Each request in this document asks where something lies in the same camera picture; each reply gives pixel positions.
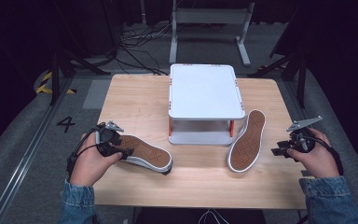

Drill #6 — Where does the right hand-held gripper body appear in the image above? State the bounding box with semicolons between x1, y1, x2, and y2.
285;116;324;154

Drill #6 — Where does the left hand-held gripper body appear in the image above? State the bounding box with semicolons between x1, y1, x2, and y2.
95;120;125;157

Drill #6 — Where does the black canvas sneaker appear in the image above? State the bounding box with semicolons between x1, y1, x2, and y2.
117;133;173;176
227;108;267;174

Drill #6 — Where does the white two-tier shoe rack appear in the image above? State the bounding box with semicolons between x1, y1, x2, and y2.
168;63;247;147

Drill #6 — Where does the person's right hand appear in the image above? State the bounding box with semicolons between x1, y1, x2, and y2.
286;128;341;179

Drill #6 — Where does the person's left hand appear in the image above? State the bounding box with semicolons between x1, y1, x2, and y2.
69;133;124;188

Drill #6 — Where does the person's dark clothing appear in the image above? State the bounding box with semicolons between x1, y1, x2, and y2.
134;207;267;224

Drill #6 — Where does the yellow and black floor tape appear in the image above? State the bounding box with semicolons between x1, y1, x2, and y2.
35;71;77;95

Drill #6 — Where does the white metal stand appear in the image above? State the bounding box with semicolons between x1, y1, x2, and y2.
168;0;255;67

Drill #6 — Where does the left hand-held gripper black cable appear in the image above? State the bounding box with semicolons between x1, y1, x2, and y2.
66;123;106;179

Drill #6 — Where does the hand-held gripper black cable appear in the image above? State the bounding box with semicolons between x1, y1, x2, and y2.
66;123;106;179
304;129;345;176

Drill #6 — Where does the right hand-held gripper black cable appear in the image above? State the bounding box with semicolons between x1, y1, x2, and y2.
304;129;345;176

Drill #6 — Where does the metal floor rail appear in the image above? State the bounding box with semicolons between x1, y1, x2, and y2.
0;77;73;224

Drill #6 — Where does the white cord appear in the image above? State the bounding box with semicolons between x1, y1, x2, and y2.
198;208;231;224

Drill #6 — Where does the bundle of black floor cables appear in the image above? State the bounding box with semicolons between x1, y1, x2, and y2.
115;21;172;77

